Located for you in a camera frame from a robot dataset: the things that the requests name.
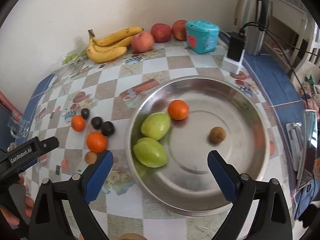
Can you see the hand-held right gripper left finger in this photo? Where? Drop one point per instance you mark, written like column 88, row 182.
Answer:
column 98, row 177

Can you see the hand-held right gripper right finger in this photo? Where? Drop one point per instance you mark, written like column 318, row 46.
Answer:
column 222, row 177

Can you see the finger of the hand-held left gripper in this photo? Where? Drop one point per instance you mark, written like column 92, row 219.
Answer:
column 51, row 142

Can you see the brown kiwi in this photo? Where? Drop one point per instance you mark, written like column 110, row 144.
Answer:
column 90, row 157
column 218, row 134

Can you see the large stainless steel basin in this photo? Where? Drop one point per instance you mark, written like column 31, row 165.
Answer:
column 200, row 160

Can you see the small orange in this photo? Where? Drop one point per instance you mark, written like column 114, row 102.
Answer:
column 78, row 123

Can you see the small dark plum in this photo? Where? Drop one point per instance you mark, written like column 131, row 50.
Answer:
column 85, row 113

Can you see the large green jujube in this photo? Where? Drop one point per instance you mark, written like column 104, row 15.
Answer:
column 155, row 125
column 150, row 152

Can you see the large orange with stem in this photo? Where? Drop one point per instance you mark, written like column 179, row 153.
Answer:
column 178, row 109

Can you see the person's left hand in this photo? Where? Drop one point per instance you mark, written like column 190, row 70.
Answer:
column 10, row 217

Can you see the clear glass mug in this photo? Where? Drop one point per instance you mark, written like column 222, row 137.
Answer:
column 18, row 126

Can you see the pink rod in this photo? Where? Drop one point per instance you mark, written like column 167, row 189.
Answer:
column 7, row 102

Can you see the white phone stand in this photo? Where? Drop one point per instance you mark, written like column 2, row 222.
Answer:
column 296, row 145

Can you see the small green jujube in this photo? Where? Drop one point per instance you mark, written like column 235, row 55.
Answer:
column 68, row 59

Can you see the clear plastic bag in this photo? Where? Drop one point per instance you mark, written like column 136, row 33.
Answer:
column 75, row 60

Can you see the orange cardboard box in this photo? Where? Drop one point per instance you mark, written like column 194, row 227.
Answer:
column 317, row 166

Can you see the black smartphone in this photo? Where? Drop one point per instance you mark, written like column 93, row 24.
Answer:
column 312, row 135

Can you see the yellow banana bunch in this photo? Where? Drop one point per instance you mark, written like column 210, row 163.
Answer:
column 107, row 53

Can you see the checkered printed tablecloth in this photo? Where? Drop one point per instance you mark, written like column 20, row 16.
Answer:
column 175, row 62

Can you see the assorted sundries pile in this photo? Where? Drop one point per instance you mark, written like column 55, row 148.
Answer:
column 311, row 85

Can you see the black power adapter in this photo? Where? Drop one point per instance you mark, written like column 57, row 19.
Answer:
column 236, row 46

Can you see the pale pink apple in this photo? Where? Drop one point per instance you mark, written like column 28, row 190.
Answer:
column 142, row 42

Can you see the teal plastic box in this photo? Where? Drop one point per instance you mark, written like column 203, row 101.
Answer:
column 202, row 37

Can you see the red apple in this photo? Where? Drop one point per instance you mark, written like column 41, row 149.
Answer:
column 161, row 32
column 179, row 29

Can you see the white lattice basket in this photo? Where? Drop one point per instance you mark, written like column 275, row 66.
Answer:
column 315, row 47

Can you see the stainless steel thermos jug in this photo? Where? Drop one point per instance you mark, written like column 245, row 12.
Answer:
column 252, row 17

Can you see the white wooden frame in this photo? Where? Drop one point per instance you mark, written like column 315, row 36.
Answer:
column 301, row 40

